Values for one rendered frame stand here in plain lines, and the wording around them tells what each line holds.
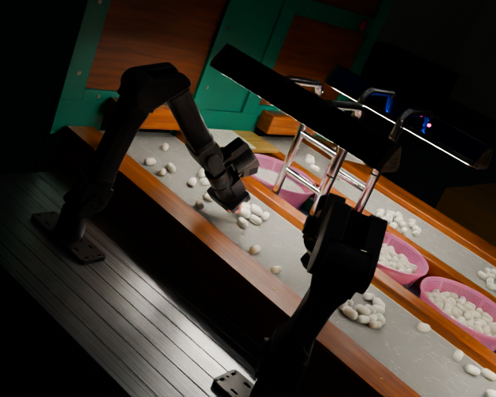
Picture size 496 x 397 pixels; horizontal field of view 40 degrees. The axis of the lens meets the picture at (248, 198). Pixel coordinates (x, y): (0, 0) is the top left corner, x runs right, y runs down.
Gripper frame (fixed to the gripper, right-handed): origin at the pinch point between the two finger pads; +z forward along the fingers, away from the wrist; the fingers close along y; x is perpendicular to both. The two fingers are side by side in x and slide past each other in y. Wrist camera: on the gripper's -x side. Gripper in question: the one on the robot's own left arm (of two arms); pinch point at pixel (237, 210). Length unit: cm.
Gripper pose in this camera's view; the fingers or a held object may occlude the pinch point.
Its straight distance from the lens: 181.6
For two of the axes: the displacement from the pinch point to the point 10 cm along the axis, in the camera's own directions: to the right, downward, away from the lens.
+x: -6.9, 6.9, -2.2
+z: 2.6, 5.2, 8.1
